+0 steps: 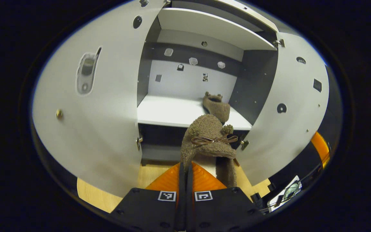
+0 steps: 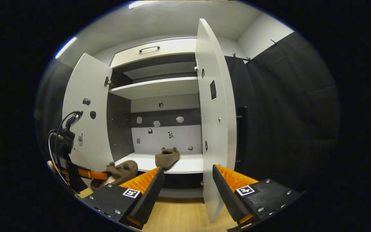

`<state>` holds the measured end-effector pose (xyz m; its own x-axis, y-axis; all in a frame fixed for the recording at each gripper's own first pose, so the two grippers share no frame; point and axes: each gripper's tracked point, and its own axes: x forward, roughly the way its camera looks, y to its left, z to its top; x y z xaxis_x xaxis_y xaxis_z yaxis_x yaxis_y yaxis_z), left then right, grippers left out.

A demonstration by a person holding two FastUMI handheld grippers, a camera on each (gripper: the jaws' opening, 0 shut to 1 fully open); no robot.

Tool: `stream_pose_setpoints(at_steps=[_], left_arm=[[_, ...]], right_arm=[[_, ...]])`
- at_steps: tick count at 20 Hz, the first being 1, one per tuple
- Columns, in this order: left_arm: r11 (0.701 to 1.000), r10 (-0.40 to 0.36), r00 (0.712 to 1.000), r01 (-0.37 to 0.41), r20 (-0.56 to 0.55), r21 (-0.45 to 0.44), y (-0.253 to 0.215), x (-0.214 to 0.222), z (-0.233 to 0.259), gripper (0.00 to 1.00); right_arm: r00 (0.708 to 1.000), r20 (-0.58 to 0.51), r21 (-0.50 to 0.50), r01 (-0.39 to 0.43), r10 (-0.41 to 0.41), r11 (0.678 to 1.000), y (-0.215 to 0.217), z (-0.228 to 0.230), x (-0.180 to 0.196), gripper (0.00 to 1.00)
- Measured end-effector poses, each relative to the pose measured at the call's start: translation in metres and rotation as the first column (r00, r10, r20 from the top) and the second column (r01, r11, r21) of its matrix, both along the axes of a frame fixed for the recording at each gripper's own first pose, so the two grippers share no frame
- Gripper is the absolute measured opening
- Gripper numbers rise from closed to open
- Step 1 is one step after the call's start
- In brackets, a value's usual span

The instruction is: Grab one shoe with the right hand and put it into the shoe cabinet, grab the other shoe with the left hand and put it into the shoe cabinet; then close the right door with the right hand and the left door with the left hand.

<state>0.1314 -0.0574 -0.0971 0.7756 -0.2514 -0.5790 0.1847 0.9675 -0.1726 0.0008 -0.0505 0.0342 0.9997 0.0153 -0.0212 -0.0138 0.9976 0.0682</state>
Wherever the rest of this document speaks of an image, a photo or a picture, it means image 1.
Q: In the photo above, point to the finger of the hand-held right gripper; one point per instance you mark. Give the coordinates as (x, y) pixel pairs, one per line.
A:
(322, 148)

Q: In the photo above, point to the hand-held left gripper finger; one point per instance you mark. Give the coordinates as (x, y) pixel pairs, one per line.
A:
(181, 206)
(189, 209)

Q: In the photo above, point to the brown fuzzy shoe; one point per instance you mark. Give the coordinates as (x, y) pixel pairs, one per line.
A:
(204, 129)
(219, 108)

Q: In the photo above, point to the white cabinet shelf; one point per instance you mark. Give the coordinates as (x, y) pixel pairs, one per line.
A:
(211, 29)

